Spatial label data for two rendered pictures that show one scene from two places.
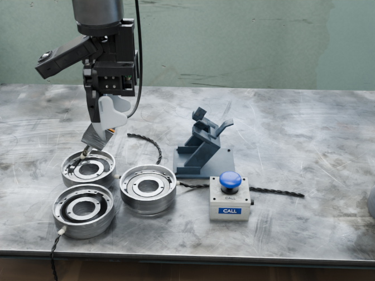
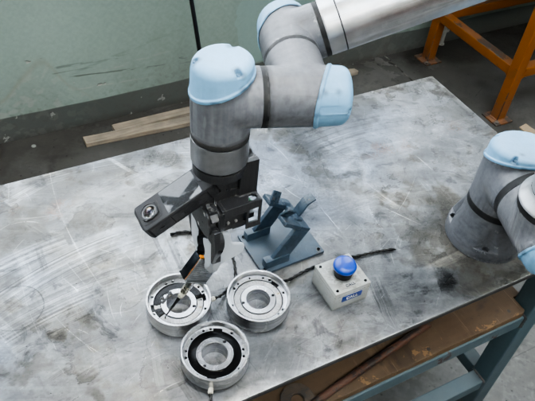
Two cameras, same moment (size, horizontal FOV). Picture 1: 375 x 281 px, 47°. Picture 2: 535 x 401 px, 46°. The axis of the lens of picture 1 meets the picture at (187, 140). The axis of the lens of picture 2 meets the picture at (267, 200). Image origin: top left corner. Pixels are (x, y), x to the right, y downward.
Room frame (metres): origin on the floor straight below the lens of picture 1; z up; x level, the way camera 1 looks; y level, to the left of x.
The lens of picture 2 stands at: (0.11, 0.42, 1.68)
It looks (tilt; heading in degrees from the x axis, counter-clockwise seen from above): 45 degrees down; 327
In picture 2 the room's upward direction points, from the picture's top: 6 degrees clockwise
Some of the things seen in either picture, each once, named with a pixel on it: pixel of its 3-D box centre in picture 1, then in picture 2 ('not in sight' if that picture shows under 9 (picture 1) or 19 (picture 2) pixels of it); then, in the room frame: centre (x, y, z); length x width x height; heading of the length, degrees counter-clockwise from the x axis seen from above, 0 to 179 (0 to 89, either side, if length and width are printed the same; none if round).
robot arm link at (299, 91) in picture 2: not in sight; (301, 88); (0.63, 0.04, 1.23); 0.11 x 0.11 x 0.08; 69
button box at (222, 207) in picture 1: (231, 197); (343, 280); (0.60, -0.08, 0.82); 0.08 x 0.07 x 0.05; 88
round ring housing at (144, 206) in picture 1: (148, 189); (257, 301); (0.62, 0.07, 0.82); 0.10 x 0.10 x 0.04
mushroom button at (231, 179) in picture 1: (229, 187); (343, 271); (0.60, -0.08, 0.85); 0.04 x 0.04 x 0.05
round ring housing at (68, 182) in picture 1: (89, 172); (178, 305); (0.67, 0.19, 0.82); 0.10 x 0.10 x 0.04
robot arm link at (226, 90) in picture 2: not in sight; (224, 96); (0.65, 0.13, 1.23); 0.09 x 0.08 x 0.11; 69
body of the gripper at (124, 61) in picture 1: (108, 57); (223, 190); (0.65, 0.13, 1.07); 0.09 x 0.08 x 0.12; 90
